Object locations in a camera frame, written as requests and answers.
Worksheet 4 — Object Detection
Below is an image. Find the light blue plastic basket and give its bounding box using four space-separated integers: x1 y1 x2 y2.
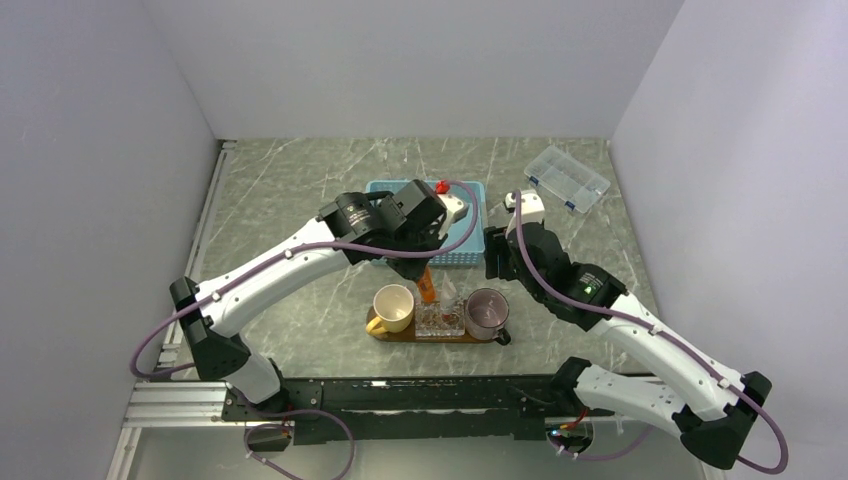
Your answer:
365 179 487 267

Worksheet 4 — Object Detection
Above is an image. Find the purple ceramic mug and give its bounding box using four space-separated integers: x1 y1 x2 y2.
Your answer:
465 288 512 346

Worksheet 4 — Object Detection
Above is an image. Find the orange capped toothpaste tube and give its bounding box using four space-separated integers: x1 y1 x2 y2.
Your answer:
416 266 438 304

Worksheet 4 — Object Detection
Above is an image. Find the yellow ceramic mug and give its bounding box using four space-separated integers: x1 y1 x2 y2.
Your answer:
365 284 416 337

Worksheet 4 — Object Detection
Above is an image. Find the clear acrylic toothbrush holder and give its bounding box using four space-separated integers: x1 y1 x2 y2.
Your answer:
414 290 466 340

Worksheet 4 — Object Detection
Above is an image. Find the brown wooden oval tray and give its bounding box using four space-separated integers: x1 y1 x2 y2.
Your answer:
374 308 492 344

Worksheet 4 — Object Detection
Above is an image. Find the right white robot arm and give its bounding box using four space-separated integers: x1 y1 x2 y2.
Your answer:
484 222 772 470

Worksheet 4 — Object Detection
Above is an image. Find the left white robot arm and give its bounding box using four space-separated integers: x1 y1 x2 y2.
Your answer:
169 180 472 420

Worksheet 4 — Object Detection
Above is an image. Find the clear plastic compartment box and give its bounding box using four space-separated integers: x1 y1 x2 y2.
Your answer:
524 146 611 214

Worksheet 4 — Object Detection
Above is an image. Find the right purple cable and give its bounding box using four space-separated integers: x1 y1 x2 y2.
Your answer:
511 190 791 476

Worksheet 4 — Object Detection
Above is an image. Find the purple cable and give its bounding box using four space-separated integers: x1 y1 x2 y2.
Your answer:
511 190 791 476
127 180 481 380

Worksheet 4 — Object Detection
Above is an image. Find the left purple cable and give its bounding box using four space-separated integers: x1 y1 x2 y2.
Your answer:
127 180 481 380

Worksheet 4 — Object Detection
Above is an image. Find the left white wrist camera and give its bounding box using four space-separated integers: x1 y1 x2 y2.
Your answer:
434 180 469 235

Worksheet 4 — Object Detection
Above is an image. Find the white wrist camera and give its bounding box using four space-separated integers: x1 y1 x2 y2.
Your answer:
434 180 469 235
503 189 545 229

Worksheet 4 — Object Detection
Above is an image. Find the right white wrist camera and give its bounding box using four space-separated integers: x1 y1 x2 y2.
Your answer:
503 189 545 229

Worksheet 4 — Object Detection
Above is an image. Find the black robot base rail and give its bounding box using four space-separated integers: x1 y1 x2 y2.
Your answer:
221 374 583 446

